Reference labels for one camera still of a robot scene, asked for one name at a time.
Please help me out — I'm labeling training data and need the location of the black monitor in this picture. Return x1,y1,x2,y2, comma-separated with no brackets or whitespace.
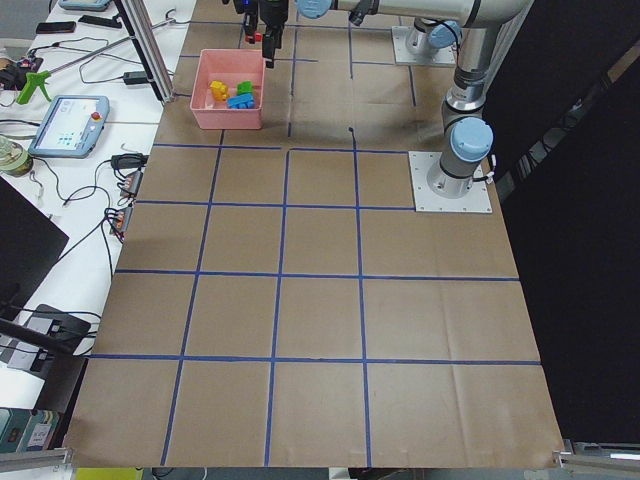
0,179,69,321

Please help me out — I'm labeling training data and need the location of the black smartphone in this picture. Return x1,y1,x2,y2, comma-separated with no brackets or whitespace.
36,21,77,35

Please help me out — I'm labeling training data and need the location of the glass jar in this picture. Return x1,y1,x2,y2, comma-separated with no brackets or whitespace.
0,136,33,177

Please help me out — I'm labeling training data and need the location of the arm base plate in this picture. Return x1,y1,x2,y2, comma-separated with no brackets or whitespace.
408,151,493,214
392,25,456,67

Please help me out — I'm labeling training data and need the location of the pink plastic box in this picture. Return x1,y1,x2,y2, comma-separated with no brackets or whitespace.
190,49,266,130

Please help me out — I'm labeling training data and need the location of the teach pendant tablet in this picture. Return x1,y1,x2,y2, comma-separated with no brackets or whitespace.
28,95,110,159

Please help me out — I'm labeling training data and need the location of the green toy block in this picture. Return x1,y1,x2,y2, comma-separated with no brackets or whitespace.
236,81,254,96

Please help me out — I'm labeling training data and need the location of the green handled grabber tool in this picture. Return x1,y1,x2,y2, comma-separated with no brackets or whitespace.
16,17,180,105

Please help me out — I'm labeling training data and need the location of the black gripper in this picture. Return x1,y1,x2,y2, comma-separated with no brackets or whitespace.
258,0,288,69
239,0,259,35

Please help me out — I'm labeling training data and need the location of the red toy block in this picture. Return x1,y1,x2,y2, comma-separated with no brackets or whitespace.
245,32,262,44

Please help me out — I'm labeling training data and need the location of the aluminium frame post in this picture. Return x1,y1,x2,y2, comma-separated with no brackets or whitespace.
114,0,175,105

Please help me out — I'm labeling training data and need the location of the black power adapter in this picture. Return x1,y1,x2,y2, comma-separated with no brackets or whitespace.
122,71,149,85

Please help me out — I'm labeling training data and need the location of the yellow toy block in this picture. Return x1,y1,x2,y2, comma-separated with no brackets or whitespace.
209,80,230,102

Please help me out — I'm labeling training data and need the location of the blue toy block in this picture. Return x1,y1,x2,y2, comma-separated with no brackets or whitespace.
227,93,256,110

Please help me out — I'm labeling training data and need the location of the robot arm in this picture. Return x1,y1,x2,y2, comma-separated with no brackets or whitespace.
295,0,526,125
233,0,462,68

